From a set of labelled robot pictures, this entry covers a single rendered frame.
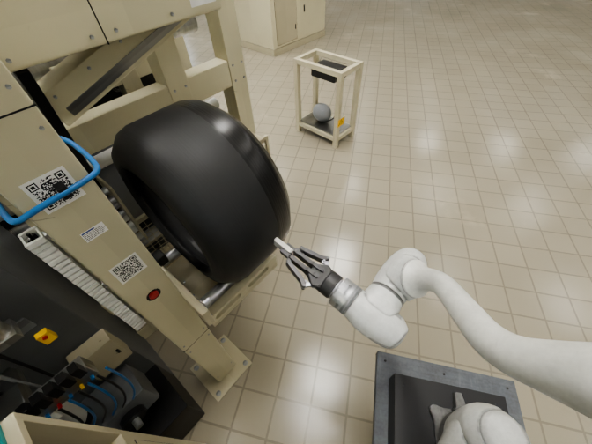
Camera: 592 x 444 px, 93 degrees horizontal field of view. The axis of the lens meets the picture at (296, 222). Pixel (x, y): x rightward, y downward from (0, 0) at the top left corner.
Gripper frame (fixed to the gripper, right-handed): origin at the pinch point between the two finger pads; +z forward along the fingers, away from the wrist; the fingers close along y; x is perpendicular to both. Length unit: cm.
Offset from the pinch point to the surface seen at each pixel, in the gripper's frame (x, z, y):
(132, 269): -2.1, 25.3, 34.3
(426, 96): 125, 58, -364
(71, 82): -29, 69, 14
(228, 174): -23.4, 16.0, 4.2
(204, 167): -25.7, 20.0, 8.0
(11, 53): -44, 58, 24
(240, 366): 116, 5, 28
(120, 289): 1.5, 24.8, 39.9
